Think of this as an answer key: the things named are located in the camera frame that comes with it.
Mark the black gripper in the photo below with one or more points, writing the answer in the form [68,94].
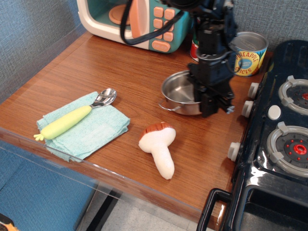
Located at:
[211,82]

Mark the small stainless steel pot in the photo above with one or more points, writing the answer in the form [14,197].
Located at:
[178,95]

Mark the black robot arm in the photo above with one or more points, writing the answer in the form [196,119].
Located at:
[215,29]

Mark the tomato sauce can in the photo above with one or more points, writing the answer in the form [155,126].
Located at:
[195,42]

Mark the plush mushroom toy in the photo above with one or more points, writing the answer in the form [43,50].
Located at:
[155,139]

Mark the pineapple slices can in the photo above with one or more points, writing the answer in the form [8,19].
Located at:
[251,49]

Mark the light teal folded cloth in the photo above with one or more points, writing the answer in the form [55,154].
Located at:
[99,127]

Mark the black toy stove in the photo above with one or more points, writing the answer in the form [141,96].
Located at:
[270,178]

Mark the teal toy microwave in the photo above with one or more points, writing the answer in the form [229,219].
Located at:
[103,17]

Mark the clear acrylic table guard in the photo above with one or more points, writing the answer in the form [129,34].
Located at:
[42,192]

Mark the orange object at corner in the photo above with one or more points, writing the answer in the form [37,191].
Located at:
[7,227]

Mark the spoon with yellow handle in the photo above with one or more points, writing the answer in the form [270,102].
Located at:
[66,122]

